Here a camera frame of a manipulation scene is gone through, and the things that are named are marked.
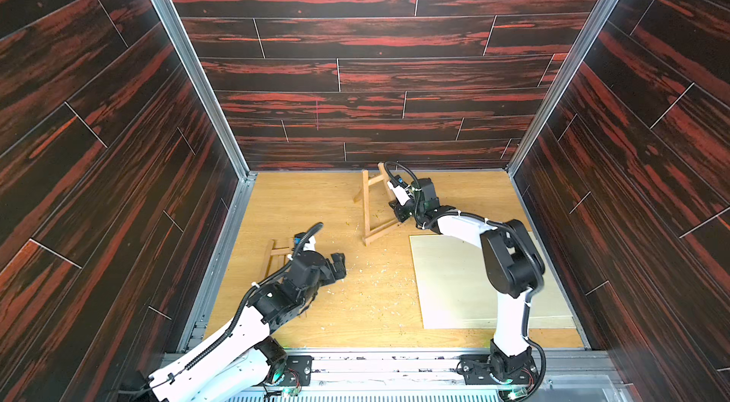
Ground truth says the left aluminium corner post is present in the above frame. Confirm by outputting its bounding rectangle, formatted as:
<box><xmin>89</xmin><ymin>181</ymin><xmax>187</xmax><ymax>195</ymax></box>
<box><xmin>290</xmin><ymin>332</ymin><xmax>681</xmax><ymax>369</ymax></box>
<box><xmin>150</xmin><ymin>0</ymin><xmax>256</xmax><ymax>181</ymax></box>

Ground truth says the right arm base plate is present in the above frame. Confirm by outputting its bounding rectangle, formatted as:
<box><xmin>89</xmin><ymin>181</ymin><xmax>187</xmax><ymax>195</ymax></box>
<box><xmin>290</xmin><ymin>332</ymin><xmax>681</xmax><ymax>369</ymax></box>
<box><xmin>456</xmin><ymin>352</ymin><xmax>540</xmax><ymax>387</ymax></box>

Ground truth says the aluminium corner post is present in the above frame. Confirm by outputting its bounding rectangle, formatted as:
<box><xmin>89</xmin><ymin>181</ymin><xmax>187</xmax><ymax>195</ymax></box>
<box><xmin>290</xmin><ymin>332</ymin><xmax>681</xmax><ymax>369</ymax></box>
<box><xmin>150</xmin><ymin>0</ymin><xmax>256</xmax><ymax>181</ymax></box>
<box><xmin>507</xmin><ymin>0</ymin><xmax>620</xmax><ymax>179</ymax></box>

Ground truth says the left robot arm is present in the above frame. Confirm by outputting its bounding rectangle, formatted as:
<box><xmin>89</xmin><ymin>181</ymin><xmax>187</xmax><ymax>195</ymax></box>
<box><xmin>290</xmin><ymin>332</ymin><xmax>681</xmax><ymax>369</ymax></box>
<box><xmin>115</xmin><ymin>249</ymin><xmax>347</xmax><ymax>401</ymax></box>

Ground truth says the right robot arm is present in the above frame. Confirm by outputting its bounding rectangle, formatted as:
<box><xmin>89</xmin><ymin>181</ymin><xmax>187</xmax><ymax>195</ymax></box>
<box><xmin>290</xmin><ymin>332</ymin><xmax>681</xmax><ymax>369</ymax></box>
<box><xmin>387</xmin><ymin>175</ymin><xmax>547</xmax><ymax>400</ymax></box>

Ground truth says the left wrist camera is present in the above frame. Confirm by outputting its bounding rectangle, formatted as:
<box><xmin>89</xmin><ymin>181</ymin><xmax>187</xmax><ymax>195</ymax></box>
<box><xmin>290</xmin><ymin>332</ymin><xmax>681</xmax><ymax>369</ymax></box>
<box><xmin>288</xmin><ymin>222</ymin><xmax>324</xmax><ymax>261</ymax></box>

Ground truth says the wooden easel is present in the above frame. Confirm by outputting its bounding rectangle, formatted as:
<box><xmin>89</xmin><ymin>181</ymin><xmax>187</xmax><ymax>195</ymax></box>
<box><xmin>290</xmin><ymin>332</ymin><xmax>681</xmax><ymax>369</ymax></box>
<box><xmin>354</xmin><ymin>162</ymin><xmax>401</xmax><ymax>246</ymax></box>
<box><xmin>260</xmin><ymin>238</ymin><xmax>294</xmax><ymax>280</ymax></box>

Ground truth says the white canvas board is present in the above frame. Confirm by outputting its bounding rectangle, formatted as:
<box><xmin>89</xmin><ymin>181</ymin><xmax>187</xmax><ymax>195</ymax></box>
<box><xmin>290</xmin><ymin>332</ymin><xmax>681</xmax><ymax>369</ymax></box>
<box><xmin>423</xmin><ymin>316</ymin><xmax>575</xmax><ymax>330</ymax></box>
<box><xmin>410</xmin><ymin>235</ymin><xmax>572</xmax><ymax>320</ymax></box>

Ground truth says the aluminium front rail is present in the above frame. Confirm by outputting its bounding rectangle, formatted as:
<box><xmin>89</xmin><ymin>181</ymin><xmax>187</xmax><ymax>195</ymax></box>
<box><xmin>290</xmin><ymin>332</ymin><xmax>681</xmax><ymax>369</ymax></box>
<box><xmin>164</xmin><ymin>348</ymin><xmax>634</xmax><ymax>402</ymax></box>

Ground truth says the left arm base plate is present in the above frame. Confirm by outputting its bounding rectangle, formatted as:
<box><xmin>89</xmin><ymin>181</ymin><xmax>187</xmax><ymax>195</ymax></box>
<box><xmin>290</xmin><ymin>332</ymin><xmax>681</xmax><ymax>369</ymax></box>
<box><xmin>262</xmin><ymin>354</ymin><xmax>314</xmax><ymax>388</ymax></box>

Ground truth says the right aluminium corner post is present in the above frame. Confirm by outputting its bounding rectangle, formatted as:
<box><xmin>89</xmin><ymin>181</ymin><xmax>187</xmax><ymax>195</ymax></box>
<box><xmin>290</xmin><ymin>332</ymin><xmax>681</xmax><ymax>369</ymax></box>
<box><xmin>507</xmin><ymin>0</ymin><xmax>620</xmax><ymax>179</ymax></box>

